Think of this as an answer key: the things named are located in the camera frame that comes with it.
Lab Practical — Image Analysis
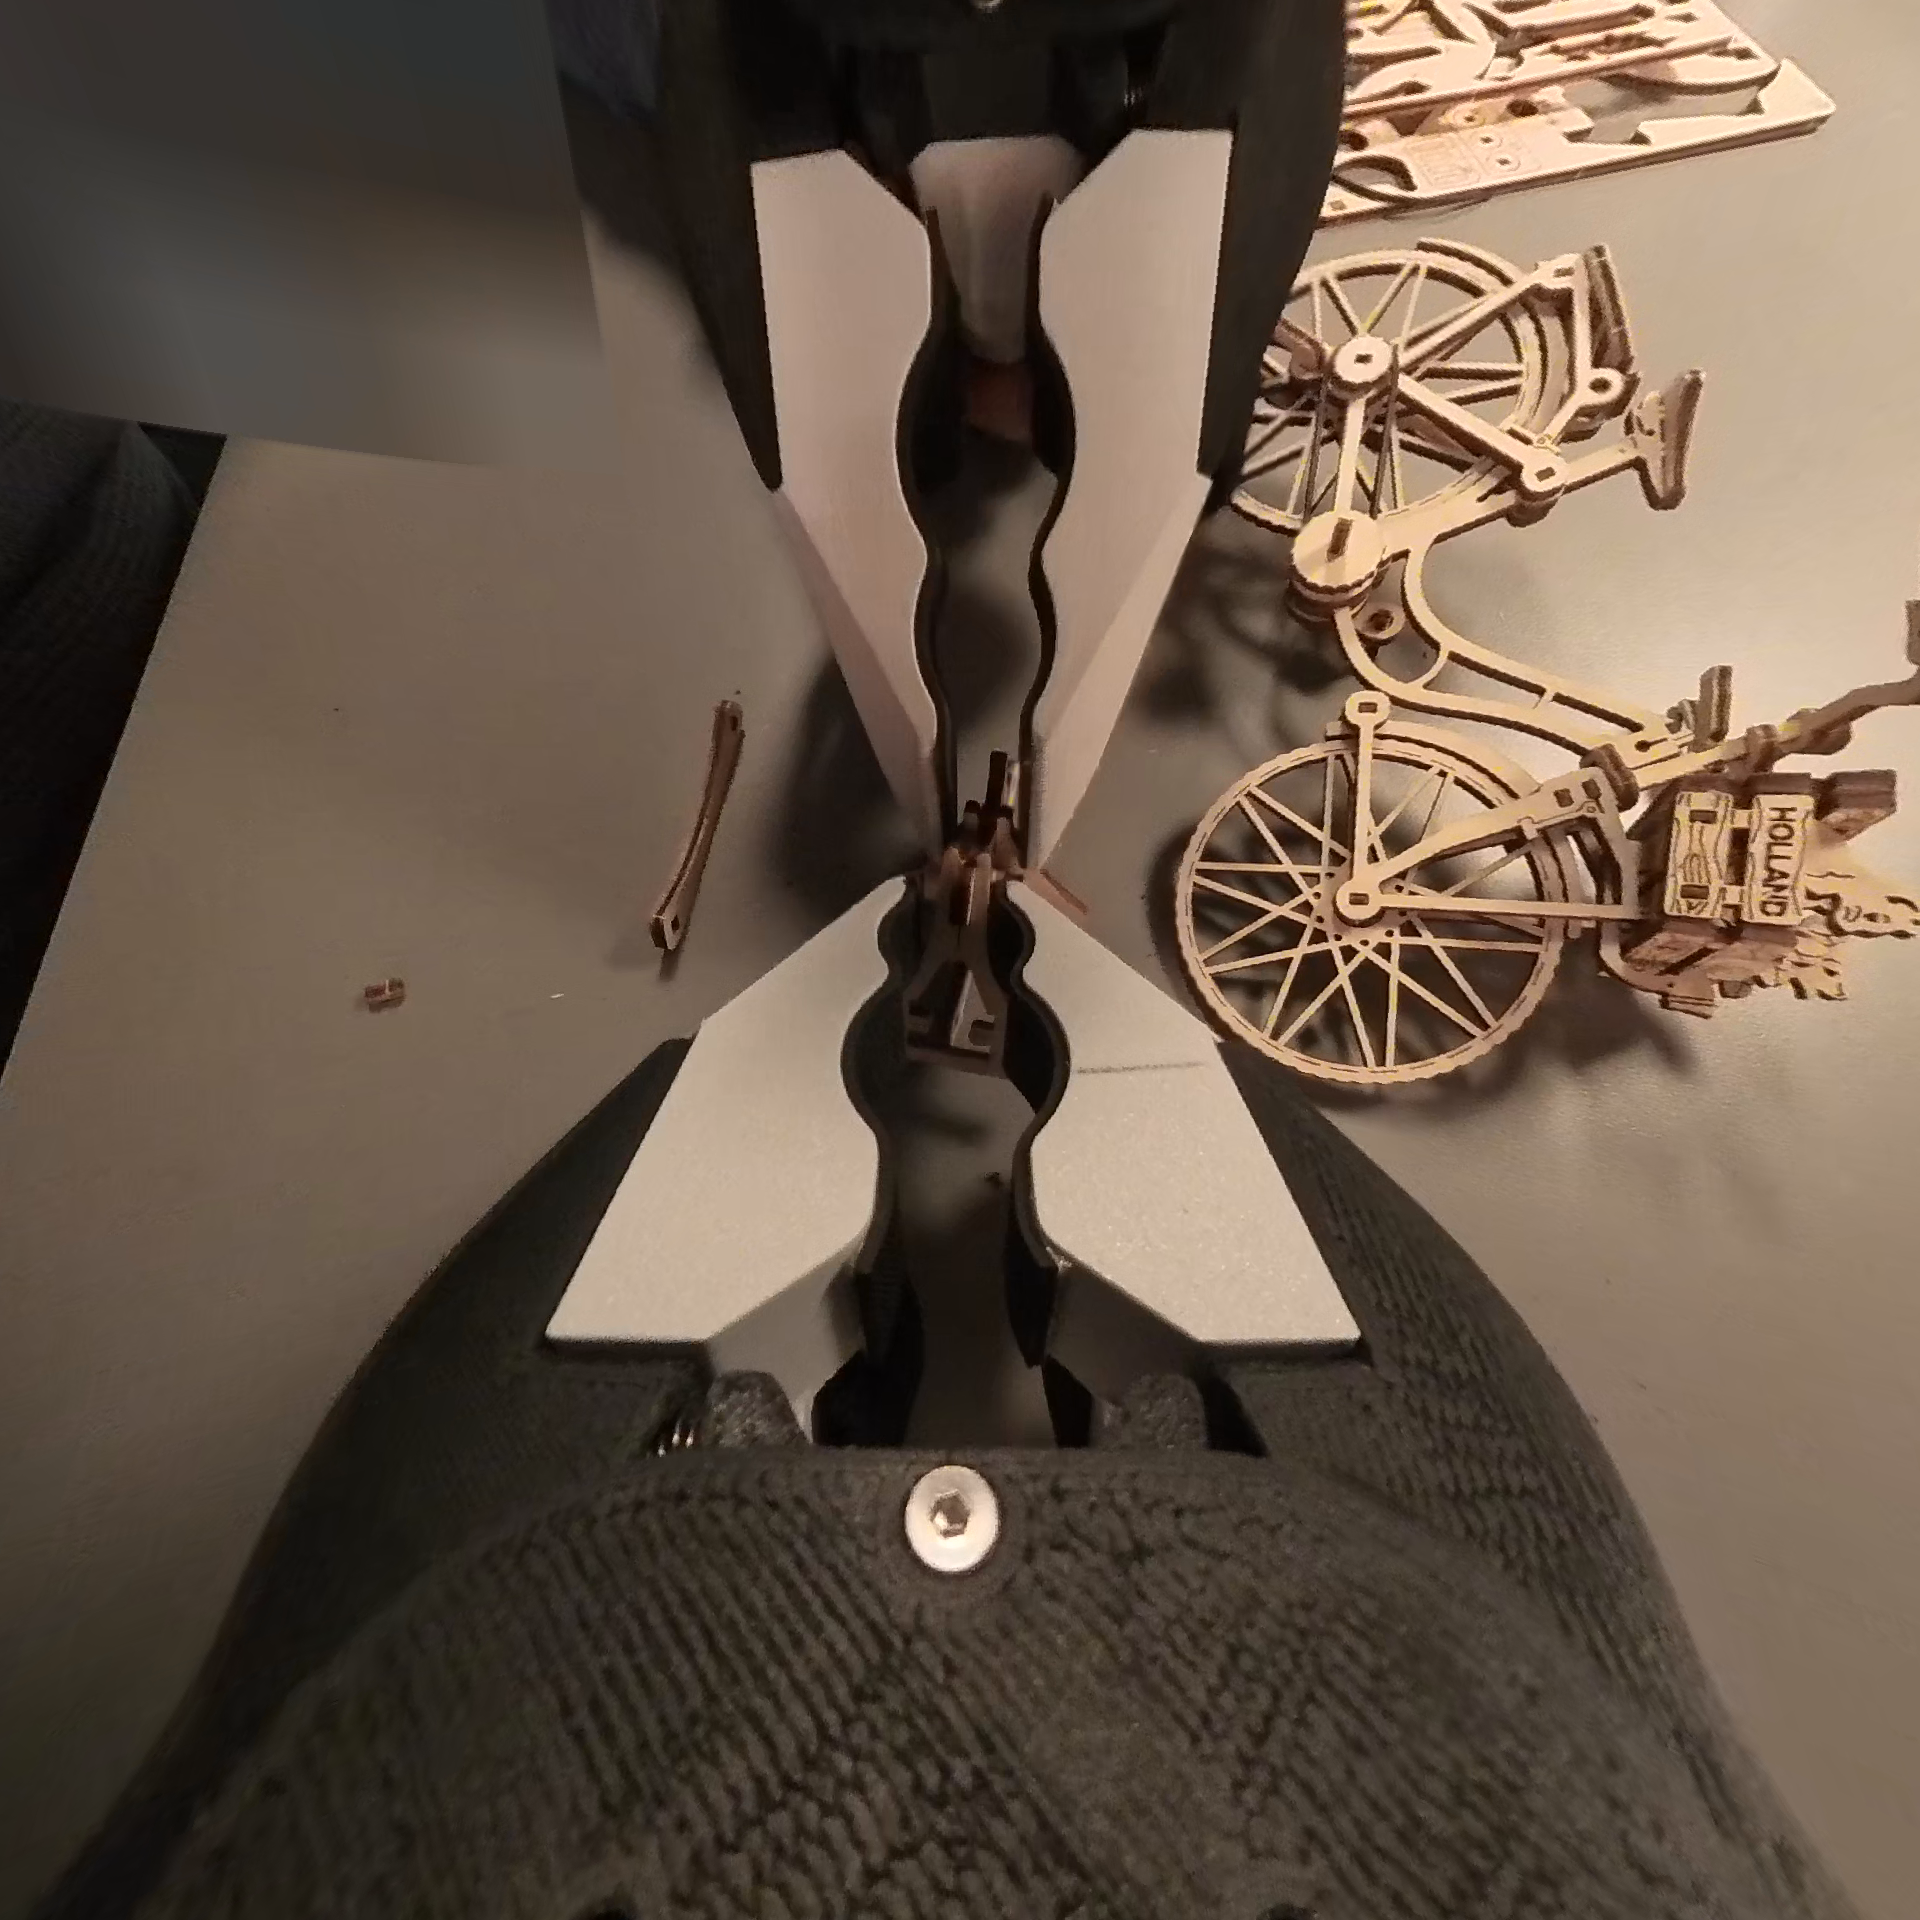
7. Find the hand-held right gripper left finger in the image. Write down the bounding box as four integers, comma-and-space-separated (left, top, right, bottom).
543, 883, 910, 1397

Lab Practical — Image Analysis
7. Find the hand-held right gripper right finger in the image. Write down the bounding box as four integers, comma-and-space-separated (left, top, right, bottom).
1007, 883, 1363, 1366

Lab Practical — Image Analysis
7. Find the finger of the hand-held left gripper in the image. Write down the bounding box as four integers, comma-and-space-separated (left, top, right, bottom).
746, 147, 954, 819
1025, 123, 1236, 891

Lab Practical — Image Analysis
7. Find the small wooden stand assembly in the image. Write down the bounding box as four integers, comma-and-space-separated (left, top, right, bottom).
902, 748, 1089, 1068

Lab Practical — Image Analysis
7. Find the laser-cut wooden parts sheet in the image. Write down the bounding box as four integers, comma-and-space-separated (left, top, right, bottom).
1319, 104, 1653, 231
1341, 0, 1839, 147

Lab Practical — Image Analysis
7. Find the wooden bicycle model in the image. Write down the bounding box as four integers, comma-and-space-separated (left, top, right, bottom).
1174, 240, 1920, 1119

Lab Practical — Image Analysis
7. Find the curved wooden strip part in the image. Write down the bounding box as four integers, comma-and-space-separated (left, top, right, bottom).
647, 699, 746, 949

